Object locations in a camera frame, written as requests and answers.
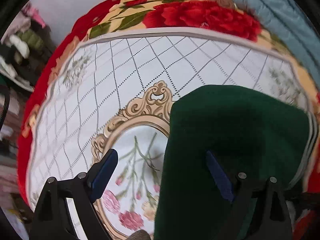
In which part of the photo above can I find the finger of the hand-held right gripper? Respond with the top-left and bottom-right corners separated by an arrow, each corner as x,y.
285,191 -> 320,212

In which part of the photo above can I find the white diamond-pattern printed cloth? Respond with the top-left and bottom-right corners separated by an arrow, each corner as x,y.
25,27 -> 315,240

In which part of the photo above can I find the pink cloth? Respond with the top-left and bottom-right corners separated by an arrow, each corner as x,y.
0,155 -> 23,205

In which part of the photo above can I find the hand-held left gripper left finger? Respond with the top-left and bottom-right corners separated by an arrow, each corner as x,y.
30,148 -> 118,240

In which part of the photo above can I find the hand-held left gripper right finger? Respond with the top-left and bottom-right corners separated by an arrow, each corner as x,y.
205,150 -> 293,240

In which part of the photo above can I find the row of hanging clothes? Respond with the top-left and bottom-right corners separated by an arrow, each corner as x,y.
0,2 -> 54,90

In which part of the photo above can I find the blue quilt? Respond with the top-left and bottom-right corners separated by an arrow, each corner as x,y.
221,0 -> 320,65

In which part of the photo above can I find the green and white varsity jacket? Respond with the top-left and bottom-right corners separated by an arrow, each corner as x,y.
153,85 -> 319,240

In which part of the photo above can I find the black cable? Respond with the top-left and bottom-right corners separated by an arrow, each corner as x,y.
0,85 -> 10,130

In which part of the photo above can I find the red floral blanket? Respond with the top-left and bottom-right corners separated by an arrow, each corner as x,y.
16,0 -> 320,240

